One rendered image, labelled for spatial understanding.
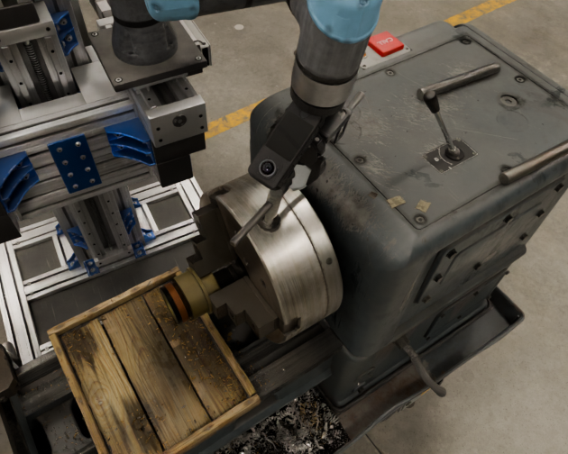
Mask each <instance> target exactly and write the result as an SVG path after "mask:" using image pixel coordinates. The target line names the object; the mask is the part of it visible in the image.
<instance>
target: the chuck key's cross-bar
mask: <svg viewBox="0 0 568 454"><path fill-rule="evenodd" d="M364 97H365V95H364V93H363V92H362V91H360V92H359V93H358V94H357V95H356V96H355V98H354V99H353V100H352V101H351V102H350V103H349V104H348V105H347V107H346V108H347V109H349V110H350V111H353V110H354V108H355V107H356V106H357V105H358V103H360V102H361V100H362V99H363V98H364ZM294 176H295V171H294V172H293V173H292V175H291V176H290V177H289V178H288V179H287V181H286V182H285V183H284V184H283V186H282V187H281V190H282V193H283V195H284V194H285V193H286V192H287V191H288V190H289V185H290V184H291V183H292V178H293V177H294ZM272 206H273V204H272V203H270V202H269V201H267V202H266V203H265V204H264V205H263V206H262V207H261V208H260V210H259V211H258V212H257V213H256V214H255V215H254V216H253V217H252V218H251V219H250V220H249V221H248V222H247V223H246V224H245V225H244V226H243V227H242V229H241V230H239V231H238V232H237V233H236V234H235V235H234V236H233V237H232V239H231V240H230V244H231V245H232V246H234V247H236V246H237V245H238V243H239V242H240V241H241V240H242V239H243V238H244V237H245V236H246V235H247V234H248V233H249V231H250V230H251V229H252V228H253V227H254V226H255V225H256V224H257V223H258V222H259V221H260V220H261V218H262V217H263V216H264V215H265V214H266V213H267V212H268V211H269V210H270V209H271V207H272Z"/></svg>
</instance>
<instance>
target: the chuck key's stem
mask: <svg viewBox="0 0 568 454"><path fill-rule="evenodd" d="M282 195H283V193H282V190H281V189H279V190H270V189H269V192H268V195H267V200H266V202H267V201H269V202H270V203H272V204H273V206H272V207H271V209H270V210H269V211H268V212H267V213H266V214H265V219H264V220H263V221H264V222H265V223H267V224H268V225H269V226H270V225H271V224H272V222H273V221H274V220H273V218H275V217H276V216H277V214H278V210H279V205H280V201H281V198H282Z"/></svg>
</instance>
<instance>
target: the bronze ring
mask: <svg viewBox="0 0 568 454"><path fill-rule="evenodd" d="M172 281H173V283H168V284H166V285H164V286H162V287H160V293H161V296H162V298H163V300H164V302H165V305H166V306H167V308H168V309H169V312H170V314H171V316H172V317H173V319H174V321H175V322H176V323H177V324H181V323H184V322H186V321H188V320H189V318H190V317H191V318H192V319H193V320H195V319H196V318H198V317H200V316H202V315H203V314H205V313H212V312H213V311H214V309H213V306H212V303H211V300H210V298H209V296H210V295H211V294H213V293H214V292H216V291H218V290H221V288H220V286H219V284H218V282H217V280H216V278H215V276H214V274H213V273H212V272H210V273H208V274H206V275H204V276H202V277H201V278H199V277H198V275H197V273H196V272H195V271H194V269H193V268H191V267H189V268H187V269H186V272H184V273H182V274H180V275H178V276H176V277H174V278H172Z"/></svg>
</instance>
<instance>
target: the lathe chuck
mask: <svg viewBox="0 0 568 454"><path fill-rule="evenodd" d="M218 190H225V191H228V193H226V194H224V195H222V194H220V195H217V196H216V198H215V199H216V201H217V204H218V206H219V209H220V212H221V214H222V216H223V219H224V223H225V226H226V229H227V230H228V233H229V236H230V238H231V239H232V237H233V236H234V235H235V234H236V233H237V232H238V231H239V230H241V229H242V227H243V226H244V225H245V224H246V223H247V222H248V221H249V220H250V219H251V218H252V217H253V216H254V215H255V214H256V213H257V212H258V211H259V210H260V208H261V207H262V206H263V205H264V204H265V203H266V200H267V195H268V192H269V189H268V188H267V187H266V186H264V185H263V184H261V183H260V182H258V181H257V180H255V179H254V178H252V177H251V176H250V174H245V175H242V176H240V177H238V178H236V179H233V180H231V181H229V182H227V183H224V184H222V185H221V186H218V187H215V188H213V189H211V190H209V191H207V192H205V193H204V194H202V195H201V198H200V201H199V208H201V207H204V206H206V205H208V204H212V202H211V200H210V197H209V196H210V195H212V194H214V193H215V192H216V191H218ZM277 217H278V219H279V223H278V226H277V227H276V228H274V229H271V230H267V229H264V228H262V227H261V226H260V224H259V223H257V224H256V225H255V226H254V227H253V228H252V229H251V230H250V231H249V233H248V234H247V235H246V236H245V237H244V238H243V239H242V240H241V241H240V242H239V243H238V245H237V246H236V247H234V250H235V252H236V254H237V255H238V257H239V258H240V259H241V261H242V263H243V264H244V266H245V268H246V270H247V272H248V274H249V277H250V280H251V281H252V282H253V284H254V285H255V286H256V288H257V289H258V290H259V292H260V293H261V295H262V296H263V297H264V299H265V300H266V301H267V303H268V304H269V305H270V307H271V308H272V310H273V311H274V312H275V314H276V315H277V316H278V317H279V318H280V320H281V321H282V322H283V324H285V325H287V324H289V323H291V320H292V319H294V318H295V317H297V318H298V326H296V327H295V329H294V330H293V331H287V332H286V333H284V334H283V332H282V330H281V329H280V327H279V328H278V329H277V330H275V331H273V332H271V333H270V334H268V335H266V336H265V337H266V338H267V339H269V340H270V341H272V342H275V343H278V344H281V343H283V342H285V341H287V340H289V339H291V338H292V337H294V336H296V335H297V334H299V333H301V332H302V331H304V330H305V329H307V328H309V327H310V326H312V325H314V324H315V323H317V322H319V321H321V320H322V319H323V318H324V317H325V314H326V311H327V291H326V285H325V279H324V275H323V272H322V269H321V266H320V264H319V261H318V258H317V256H316V253H315V251H314V248H313V246H312V244H311V242H310V240H309V238H308V237H307V234H306V232H305V230H304V228H303V227H302V225H301V223H300V222H299V220H298V218H297V216H296V215H295V214H294V213H293V211H292V210H291V208H290V207H289V205H288V204H287V203H286V201H285V200H284V199H283V197H282V198H281V201H280V205H279V210H278V214H277ZM238 257H237V258H238Z"/></svg>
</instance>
